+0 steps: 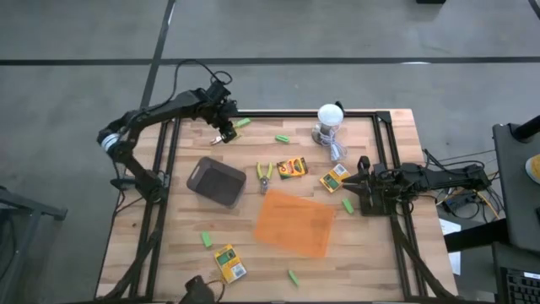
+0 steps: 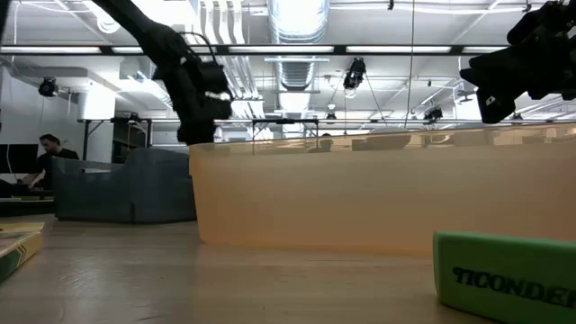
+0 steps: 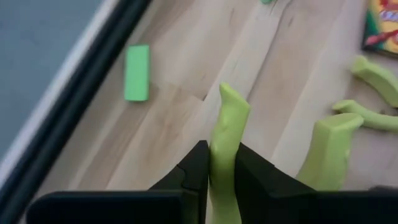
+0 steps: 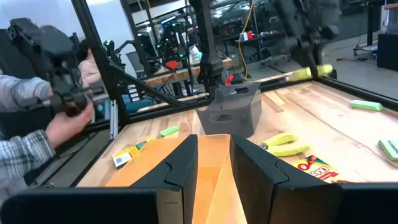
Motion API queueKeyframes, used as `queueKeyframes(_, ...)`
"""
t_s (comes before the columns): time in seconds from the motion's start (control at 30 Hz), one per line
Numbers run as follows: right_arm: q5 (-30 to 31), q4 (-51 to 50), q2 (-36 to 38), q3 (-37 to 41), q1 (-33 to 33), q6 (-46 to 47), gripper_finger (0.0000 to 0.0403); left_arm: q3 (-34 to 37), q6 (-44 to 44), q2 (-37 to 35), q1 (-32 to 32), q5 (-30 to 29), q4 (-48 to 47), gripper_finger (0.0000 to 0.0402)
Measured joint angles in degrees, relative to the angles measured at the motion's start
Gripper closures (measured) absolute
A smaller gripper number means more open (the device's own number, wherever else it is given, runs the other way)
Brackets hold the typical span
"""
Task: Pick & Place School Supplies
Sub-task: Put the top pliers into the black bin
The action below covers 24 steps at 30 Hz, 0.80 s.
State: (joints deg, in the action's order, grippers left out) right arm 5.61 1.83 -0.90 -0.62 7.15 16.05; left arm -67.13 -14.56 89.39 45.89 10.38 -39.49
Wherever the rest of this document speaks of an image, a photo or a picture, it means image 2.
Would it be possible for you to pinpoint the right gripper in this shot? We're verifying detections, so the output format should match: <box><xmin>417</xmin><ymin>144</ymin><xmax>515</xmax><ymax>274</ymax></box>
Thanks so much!
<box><xmin>459</xmin><ymin>0</ymin><xmax>576</xmax><ymax>125</ymax></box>

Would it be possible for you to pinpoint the yellow green crayon box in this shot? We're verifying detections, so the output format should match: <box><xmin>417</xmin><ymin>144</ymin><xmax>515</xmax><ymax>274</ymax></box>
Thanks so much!
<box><xmin>0</xmin><ymin>221</ymin><xmax>46</xmax><ymax>284</ymax></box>

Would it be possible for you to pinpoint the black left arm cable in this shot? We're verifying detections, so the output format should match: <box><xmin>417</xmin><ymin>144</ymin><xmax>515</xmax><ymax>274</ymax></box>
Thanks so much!
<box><xmin>178</xmin><ymin>31</ymin><xmax>218</xmax><ymax>64</ymax></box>

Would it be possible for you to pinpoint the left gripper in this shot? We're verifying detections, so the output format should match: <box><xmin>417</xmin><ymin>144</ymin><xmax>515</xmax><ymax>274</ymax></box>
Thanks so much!
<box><xmin>155</xmin><ymin>49</ymin><xmax>218</xmax><ymax>146</ymax></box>

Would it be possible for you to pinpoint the silver round ventilation duct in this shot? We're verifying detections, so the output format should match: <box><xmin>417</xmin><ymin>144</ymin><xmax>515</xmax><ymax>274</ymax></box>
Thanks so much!
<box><xmin>267</xmin><ymin>0</ymin><xmax>330</xmax><ymax>94</ymax></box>

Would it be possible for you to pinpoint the black monitor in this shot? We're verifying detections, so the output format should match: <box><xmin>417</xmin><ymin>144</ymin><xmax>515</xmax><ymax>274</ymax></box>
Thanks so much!
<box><xmin>0</xmin><ymin>143</ymin><xmax>40</xmax><ymax>175</ymax></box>

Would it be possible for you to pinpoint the long ceiling light bar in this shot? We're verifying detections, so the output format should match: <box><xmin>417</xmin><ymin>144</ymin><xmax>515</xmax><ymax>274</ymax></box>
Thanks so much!
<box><xmin>0</xmin><ymin>43</ymin><xmax>509</xmax><ymax>57</ymax></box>

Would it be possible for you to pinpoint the long metal rail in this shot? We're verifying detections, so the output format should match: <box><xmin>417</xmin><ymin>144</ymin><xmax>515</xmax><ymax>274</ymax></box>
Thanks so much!
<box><xmin>76</xmin><ymin>116</ymin><xmax>576</xmax><ymax>126</ymax></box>

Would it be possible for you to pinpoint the green marker bottom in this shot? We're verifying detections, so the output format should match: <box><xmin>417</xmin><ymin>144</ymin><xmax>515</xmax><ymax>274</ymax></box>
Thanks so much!
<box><xmin>432</xmin><ymin>229</ymin><xmax>576</xmax><ymax>324</ymax></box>

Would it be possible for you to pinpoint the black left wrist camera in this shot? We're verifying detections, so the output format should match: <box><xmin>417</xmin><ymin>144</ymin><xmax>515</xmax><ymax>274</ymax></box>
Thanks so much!
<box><xmin>196</xmin><ymin>58</ymin><xmax>234</xmax><ymax>122</ymax></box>

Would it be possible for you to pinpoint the black metal frame stand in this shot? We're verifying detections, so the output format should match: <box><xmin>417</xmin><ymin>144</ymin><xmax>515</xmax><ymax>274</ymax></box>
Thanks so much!
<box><xmin>250</xmin><ymin>118</ymin><xmax>320</xmax><ymax>157</ymax></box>

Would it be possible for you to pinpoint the dark grey plastic bin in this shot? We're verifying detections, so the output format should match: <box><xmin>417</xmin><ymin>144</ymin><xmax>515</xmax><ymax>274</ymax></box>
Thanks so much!
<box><xmin>50</xmin><ymin>147</ymin><xmax>198</xmax><ymax>225</ymax></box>

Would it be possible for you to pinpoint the orange translucent plastic bin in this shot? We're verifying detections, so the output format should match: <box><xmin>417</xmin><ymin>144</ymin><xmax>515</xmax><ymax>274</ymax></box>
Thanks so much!
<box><xmin>187</xmin><ymin>123</ymin><xmax>576</xmax><ymax>257</ymax></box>

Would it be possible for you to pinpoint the black ceiling-mounted camera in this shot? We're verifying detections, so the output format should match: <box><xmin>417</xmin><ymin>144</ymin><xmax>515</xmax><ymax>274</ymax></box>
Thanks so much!
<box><xmin>38</xmin><ymin>76</ymin><xmax>59</xmax><ymax>98</ymax></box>
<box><xmin>342</xmin><ymin>57</ymin><xmax>367</xmax><ymax>91</ymax></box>
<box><xmin>422</xmin><ymin>105</ymin><xmax>445</xmax><ymax>122</ymax></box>

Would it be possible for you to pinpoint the person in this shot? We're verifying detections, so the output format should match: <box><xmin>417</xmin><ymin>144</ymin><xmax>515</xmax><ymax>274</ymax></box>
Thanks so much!
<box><xmin>20</xmin><ymin>133</ymin><xmax>81</xmax><ymax>193</ymax></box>

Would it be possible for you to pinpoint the dark desk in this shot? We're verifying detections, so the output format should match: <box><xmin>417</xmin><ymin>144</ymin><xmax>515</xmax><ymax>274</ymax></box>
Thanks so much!
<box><xmin>0</xmin><ymin>179</ymin><xmax>56</xmax><ymax>217</ymax></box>

